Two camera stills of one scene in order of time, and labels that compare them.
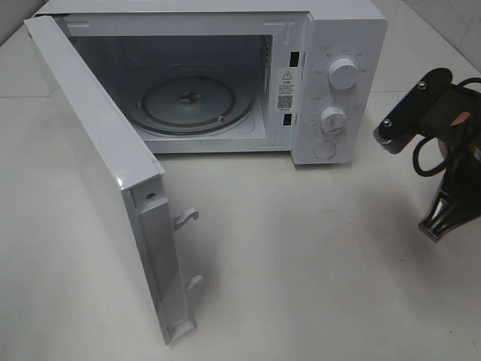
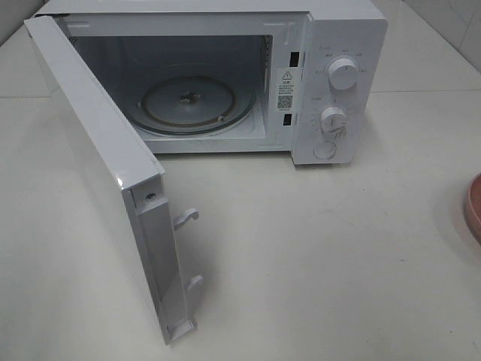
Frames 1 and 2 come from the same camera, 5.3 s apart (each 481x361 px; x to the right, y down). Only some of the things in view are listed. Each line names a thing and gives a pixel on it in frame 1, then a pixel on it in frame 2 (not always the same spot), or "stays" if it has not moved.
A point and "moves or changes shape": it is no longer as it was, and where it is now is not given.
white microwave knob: (334, 120) stays
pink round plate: (462, 117) moves or changes shape
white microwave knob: (343, 74) stays
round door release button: (325, 150) stays
